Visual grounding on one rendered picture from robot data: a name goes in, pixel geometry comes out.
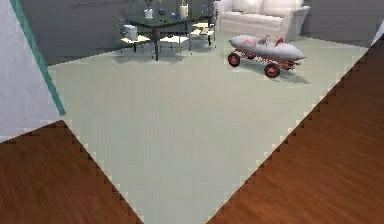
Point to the pale seat metal chair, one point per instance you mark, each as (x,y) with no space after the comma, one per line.
(203,30)
(135,39)
(174,39)

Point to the dark green dining table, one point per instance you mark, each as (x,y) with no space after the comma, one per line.
(160,22)

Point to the grey red-wheeled toy car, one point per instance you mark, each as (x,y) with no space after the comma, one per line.
(266,48)

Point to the blue flat dish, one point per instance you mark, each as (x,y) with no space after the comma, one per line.
(174,15)

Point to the white cylinder candle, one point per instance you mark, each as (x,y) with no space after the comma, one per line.
(183,10)

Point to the blue bowl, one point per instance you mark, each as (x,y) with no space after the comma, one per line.
(161,11)

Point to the white pot house plant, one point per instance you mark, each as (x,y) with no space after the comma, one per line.
(148,12)

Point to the white sofa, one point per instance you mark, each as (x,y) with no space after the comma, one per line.
(263,16)

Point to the green framed room door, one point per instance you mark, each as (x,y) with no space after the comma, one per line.
(20,66)

